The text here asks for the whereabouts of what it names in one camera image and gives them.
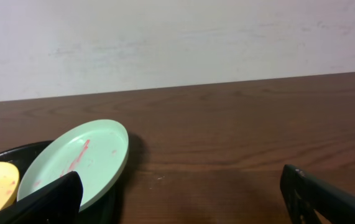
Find round black tray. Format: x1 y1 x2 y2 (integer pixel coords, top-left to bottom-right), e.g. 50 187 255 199
0 141 120 224

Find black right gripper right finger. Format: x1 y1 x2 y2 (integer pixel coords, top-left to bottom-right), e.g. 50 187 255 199
280 164 355 223

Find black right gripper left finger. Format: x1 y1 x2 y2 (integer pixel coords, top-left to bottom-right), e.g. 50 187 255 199
0 171 83 224

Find mint green plate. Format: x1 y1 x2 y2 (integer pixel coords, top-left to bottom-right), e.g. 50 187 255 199
17 119 129 211

